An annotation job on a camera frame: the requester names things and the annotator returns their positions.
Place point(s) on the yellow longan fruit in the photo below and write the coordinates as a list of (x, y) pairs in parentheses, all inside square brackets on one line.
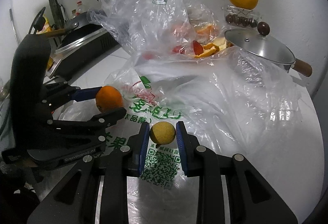
[(162, 133)]

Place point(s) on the medium orange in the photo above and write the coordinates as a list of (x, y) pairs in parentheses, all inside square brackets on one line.
[(108, 98)]

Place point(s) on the steel pot with wooden handle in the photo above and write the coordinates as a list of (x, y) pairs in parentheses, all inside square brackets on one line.
[(260, 43)]

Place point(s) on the red-capped sauce bottle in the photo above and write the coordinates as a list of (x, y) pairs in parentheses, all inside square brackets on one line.
[(80, 8)]

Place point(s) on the steel induction cooker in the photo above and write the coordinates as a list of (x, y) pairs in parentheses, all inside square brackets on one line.
[(69, 59)]

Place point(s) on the printed clear plastic bag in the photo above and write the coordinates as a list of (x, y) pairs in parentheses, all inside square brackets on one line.
[(232, 102)]

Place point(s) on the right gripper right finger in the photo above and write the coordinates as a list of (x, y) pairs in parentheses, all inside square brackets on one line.
[(187, 150)]

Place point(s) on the black wok with handle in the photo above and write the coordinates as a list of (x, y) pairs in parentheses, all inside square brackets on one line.
[(74, 29)]

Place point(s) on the crumpled clear plastic bag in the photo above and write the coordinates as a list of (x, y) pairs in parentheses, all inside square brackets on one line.
[(155, 26)]

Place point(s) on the clear box of dark fruits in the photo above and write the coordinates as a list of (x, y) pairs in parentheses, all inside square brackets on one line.
[(240, 17)]

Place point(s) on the fruit peels pile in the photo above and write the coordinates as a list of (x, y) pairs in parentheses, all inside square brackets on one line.
[(208, 41)]

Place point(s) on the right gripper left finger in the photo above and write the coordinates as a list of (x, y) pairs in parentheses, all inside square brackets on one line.
[(138, 150)]

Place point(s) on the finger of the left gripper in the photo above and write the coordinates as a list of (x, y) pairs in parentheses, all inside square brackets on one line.
[(109, 118), (85, 94)]

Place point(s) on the oil bottle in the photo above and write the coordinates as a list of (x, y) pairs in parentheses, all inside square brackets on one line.
[(73, 15)]

